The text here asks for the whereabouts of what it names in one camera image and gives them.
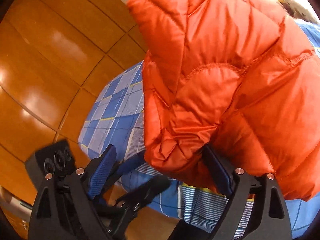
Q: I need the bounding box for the orange puffer jacket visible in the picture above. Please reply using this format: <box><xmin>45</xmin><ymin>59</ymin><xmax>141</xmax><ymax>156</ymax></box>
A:
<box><xmin>127</xmin><ymin>0</ymin><xmax>319</xmax><ymax>201</ymax></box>

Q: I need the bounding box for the white printed pillow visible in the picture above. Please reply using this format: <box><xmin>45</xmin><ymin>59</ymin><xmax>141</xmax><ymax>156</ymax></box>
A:
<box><xmin>281</xmin><ymin>0</ymin><xmax>319</xmax><ymax>24</ymax></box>

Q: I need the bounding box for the blue plaid bed sheet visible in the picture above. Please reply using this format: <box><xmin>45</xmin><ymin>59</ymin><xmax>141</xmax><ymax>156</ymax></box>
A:
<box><xmin>78</xmin><ymin>19</ymin><xmax>319</xmax><ymax>238</ymax></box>

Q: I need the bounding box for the wooden wardrobe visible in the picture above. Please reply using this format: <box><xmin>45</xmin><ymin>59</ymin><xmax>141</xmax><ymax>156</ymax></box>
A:
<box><xmin>0</xmin><ymin>0</ymin><xmax>151</xmax><ymax>240</ymax></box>

